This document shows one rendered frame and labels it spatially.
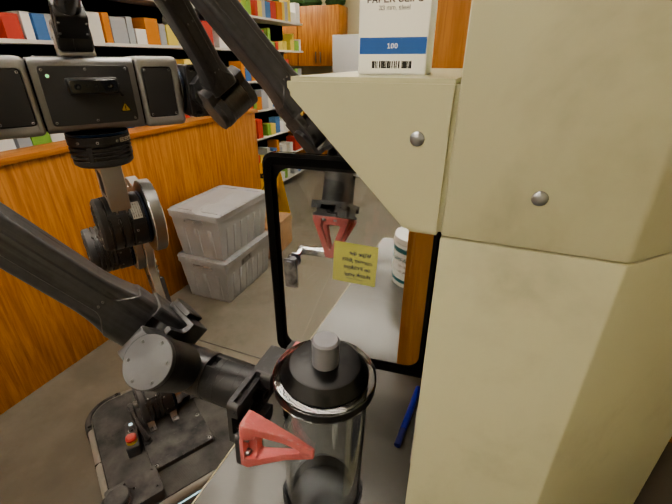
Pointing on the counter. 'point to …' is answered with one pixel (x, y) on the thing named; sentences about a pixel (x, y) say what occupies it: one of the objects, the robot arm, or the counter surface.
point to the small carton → (396, 36)
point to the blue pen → (407, 417)
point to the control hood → (390, 134)
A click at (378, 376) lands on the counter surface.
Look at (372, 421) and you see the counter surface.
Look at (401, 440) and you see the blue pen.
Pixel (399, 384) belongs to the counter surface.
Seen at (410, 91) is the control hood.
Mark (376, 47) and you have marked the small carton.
